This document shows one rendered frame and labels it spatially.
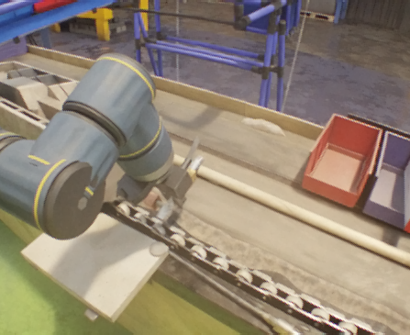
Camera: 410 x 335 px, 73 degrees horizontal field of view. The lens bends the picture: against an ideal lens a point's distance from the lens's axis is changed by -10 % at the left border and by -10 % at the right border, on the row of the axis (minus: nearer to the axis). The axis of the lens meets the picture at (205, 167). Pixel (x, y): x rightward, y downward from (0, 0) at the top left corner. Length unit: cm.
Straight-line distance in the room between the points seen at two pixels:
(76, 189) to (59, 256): 43
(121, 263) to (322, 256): 51
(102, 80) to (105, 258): 45
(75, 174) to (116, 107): 11
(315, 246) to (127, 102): 64
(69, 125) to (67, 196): 9
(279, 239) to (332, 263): 16
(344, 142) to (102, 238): 93
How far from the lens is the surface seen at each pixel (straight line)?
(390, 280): 90
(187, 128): 127
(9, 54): 258
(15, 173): 41
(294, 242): 86
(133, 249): 76
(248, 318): 69
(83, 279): 73
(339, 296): 81
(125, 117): 42
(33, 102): 122
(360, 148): 126
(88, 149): 39
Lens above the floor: 139
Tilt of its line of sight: 38 degrees down
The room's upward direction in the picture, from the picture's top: 3 degrees clockwise
